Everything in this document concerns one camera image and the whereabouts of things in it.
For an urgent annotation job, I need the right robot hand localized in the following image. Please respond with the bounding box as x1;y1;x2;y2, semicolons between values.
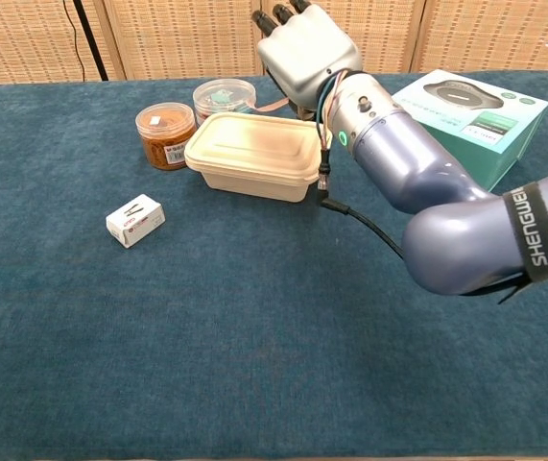
250;0;365;121

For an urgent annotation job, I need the pink paper slip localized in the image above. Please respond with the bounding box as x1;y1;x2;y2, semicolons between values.
255;97;292;114

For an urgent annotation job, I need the cream lidded food container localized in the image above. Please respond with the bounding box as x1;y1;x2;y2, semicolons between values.
183;111;334;204

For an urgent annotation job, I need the small white clip box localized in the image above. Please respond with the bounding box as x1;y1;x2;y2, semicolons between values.
105;193;166;250

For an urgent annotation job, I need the clear jar of binder clips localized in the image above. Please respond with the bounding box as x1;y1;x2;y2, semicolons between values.
192;78;257;127

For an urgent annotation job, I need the clear jar of rubber bands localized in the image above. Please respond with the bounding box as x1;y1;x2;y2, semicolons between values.
134;102;198;171

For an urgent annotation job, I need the teal product carton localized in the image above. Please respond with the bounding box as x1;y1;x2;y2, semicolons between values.
391;68;548;193

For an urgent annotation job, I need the black tripod stand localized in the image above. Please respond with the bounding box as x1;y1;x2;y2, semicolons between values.
72;0;110;82

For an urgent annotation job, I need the blue table cloth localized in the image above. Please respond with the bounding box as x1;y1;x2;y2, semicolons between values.
0;70;548;460

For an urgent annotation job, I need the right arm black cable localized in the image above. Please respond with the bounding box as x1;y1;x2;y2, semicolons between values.
315;71;529;304

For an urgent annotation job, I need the thin black hanging cable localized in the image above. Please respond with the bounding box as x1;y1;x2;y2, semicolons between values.
61;0;86;83

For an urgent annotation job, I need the black velcro arm strap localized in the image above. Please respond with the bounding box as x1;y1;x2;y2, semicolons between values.
501;182;548;283

